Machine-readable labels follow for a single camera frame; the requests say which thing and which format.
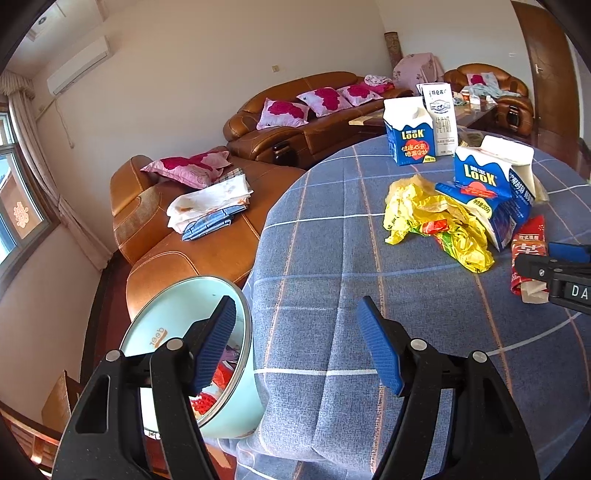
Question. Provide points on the wooden coffee table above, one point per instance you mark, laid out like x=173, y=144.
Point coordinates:
x=468, y=116

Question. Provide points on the pink floral pillow right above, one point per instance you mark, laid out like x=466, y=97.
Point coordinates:
x=359, y=94

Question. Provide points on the brown leather armchair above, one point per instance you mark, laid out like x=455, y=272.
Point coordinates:
x=515, y=111

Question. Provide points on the brown leather long sofa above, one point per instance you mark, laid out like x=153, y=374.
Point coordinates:
x=318, y=139

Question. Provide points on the standing blue LOOK carton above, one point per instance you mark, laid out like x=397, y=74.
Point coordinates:
x=409, y=131

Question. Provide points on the pink floral pillow left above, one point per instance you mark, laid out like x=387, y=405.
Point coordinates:
x=281, y=113

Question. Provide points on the folded white cloth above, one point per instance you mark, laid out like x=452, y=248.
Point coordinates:
x=194, y=206

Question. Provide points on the blue plaid tablecloth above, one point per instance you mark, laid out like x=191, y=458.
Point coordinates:
x=323, y=248

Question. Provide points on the folded blue striped cloth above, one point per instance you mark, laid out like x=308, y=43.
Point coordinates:
x=211, y=222

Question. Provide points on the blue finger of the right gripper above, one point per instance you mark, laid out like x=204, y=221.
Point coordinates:
x=574, y=253
x=542, y=268

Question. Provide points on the red snack packet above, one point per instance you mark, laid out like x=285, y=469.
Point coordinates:
x=528, y=241

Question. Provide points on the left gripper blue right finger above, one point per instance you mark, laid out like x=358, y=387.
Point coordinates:
x=487, y=438

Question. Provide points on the pink covered side stand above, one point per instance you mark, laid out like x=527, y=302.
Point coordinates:
x=416, y=69

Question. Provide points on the window with frame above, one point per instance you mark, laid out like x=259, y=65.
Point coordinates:
x=26, y=220

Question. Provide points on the white tall milk carton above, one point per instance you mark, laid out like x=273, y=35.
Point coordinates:
x=439, y=102

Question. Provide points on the red orange crinkled wrapper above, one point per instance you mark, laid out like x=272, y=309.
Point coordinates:
x=222, y=375

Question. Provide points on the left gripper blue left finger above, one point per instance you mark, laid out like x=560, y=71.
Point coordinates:
x=104, y=437

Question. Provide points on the clear dark snack sachets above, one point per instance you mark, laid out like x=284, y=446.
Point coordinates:
x=470, y=138

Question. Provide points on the blue look carton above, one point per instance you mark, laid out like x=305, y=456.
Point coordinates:
x=409, y=131
x=494, y=182

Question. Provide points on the white wall air conditioner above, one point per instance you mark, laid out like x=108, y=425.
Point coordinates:
x=78, y=66

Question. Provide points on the brown leather chaise sofa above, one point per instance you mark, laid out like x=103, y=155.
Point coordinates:
x=157, y=255

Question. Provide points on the brown wooden door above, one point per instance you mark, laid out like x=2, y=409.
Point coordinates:
x=553, y=72

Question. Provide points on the purple snack wrapper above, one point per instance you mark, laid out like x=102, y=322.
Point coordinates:
x=230, y=357

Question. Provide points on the pink floral pillow middle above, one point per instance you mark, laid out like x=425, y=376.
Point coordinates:
x=324, y=101

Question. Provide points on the yellow plastic bag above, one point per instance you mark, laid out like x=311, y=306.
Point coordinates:
x=415, y=206

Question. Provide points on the beige curtain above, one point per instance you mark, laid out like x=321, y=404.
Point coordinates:
x=19, y=92

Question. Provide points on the red foam net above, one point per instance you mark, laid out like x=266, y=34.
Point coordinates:
x=201, y=404

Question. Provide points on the pink floral pillow on chaise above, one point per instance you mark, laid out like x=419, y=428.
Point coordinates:
x=197, y=172

